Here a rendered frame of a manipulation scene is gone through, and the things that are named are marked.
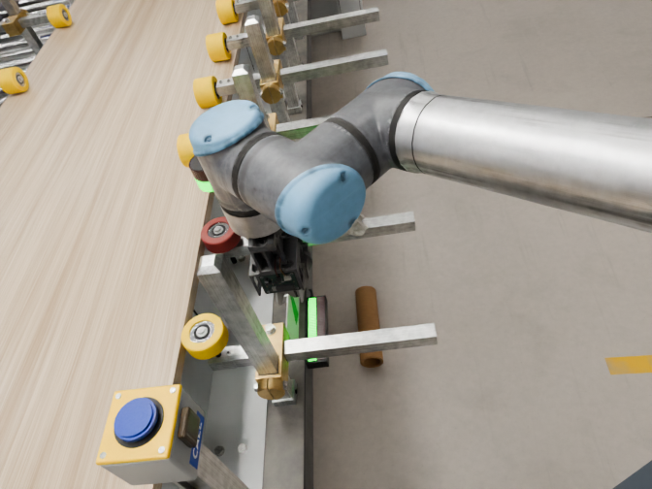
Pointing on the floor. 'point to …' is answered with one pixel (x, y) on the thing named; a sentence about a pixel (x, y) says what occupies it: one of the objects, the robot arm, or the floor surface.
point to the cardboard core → (368, 316)
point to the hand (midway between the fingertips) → (295, 287)
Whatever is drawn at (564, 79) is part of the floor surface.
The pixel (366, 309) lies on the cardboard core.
